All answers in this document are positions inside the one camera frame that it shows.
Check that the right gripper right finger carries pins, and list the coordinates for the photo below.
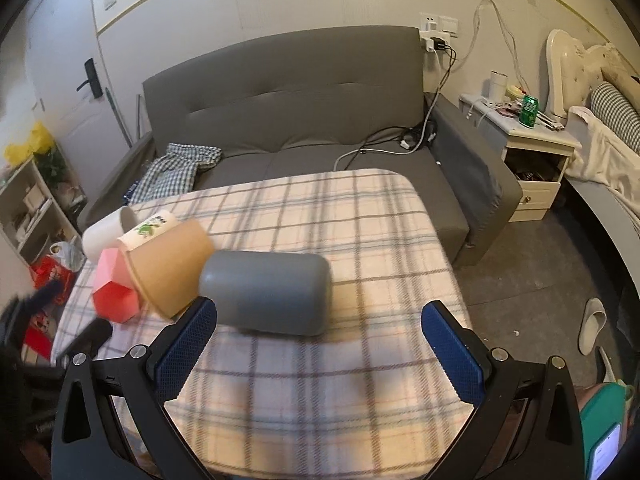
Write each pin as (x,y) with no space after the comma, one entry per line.
(525,420)

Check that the grey sofa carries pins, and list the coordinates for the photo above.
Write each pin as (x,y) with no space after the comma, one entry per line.
(308,102)

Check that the white shelf unit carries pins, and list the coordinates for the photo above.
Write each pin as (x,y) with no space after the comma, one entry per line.
(31,218)

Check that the bed with white headboard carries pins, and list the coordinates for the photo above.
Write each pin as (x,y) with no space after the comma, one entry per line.
(604,170)

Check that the white door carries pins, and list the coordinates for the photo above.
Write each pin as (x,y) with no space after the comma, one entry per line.
(60,37)

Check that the grey plastic cup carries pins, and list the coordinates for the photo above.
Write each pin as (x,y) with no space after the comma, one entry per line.
(269,292)

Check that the green soda can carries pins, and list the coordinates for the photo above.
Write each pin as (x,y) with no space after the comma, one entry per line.
(529,111)

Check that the yellow plastic bag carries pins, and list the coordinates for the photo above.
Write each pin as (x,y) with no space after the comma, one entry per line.
(39,142)

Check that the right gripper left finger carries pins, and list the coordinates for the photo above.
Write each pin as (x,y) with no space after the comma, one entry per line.
(88,441)

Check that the pink faceted cup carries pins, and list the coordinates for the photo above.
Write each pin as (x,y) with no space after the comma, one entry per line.
(113,295)

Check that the brown paper cup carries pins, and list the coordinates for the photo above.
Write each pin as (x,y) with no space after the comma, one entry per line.
(166,266)

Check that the red shopping bag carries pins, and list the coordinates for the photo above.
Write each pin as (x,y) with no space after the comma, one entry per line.
(47,269)

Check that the black door handle lock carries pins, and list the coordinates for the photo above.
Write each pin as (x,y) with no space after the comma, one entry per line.
(92,79)

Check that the teal phone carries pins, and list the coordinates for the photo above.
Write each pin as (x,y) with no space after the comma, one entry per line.
(602,415)

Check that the checked pillow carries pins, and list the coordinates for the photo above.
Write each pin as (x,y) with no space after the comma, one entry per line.
(614,110)

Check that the green mop handle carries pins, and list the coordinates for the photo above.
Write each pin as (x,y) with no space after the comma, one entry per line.
(120,122)

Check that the white power strip with chargers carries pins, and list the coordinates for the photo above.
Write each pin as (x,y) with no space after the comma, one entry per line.
(434,40)

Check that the white tumbler on nightstand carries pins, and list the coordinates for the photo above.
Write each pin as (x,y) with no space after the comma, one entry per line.
(497,87)

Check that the white slipper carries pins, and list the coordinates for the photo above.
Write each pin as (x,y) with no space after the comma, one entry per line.
(594,319)

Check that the white nightstand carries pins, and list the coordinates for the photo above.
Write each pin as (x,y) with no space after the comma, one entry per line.
(538,157)

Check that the white printed paper cup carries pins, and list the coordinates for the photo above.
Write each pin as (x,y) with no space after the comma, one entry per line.
(145,231)

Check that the checked green cloth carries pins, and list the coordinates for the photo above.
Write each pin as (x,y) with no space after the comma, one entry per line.
(175,172)

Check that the white plastic cup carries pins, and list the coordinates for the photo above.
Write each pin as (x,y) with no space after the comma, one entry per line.
(105,233)

